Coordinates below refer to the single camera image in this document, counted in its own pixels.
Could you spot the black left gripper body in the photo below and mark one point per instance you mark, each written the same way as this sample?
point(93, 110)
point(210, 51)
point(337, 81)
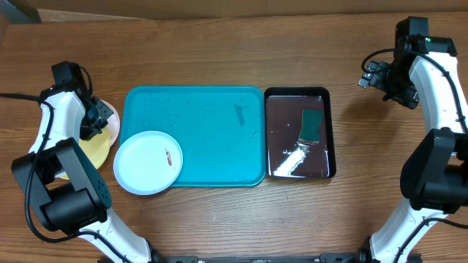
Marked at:
point(96, 119)

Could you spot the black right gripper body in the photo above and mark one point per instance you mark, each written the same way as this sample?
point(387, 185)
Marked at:
point(397, 84)

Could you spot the white plate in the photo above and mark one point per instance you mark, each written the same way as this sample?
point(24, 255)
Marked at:
point(114, 123)

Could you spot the yellow-green plate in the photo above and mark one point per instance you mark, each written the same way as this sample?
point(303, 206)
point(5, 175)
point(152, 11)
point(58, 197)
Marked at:
point(97, 148)

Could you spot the light blue plate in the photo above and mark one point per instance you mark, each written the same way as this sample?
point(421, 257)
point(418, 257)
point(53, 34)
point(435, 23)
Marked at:
point(148, 163)

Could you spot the green sponge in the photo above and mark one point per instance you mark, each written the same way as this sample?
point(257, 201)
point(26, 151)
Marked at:
point(311, 121)

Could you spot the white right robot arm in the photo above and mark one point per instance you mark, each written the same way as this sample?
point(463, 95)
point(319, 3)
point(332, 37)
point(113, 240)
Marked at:
point(433, 180)

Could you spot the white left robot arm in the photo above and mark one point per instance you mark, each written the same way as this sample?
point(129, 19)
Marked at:
point(65, 195)

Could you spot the blue plastic tray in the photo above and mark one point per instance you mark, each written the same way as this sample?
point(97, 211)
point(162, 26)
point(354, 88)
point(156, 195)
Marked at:
point(221, 130)

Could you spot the black water tray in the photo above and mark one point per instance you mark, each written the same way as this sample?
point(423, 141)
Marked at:
point(286, 156)

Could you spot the cardboard backdrop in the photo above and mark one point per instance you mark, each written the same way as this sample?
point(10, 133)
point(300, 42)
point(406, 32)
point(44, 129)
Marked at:
point(37, 11)

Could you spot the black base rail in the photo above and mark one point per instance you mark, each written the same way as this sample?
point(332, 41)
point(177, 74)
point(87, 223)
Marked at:
point(322, 258)

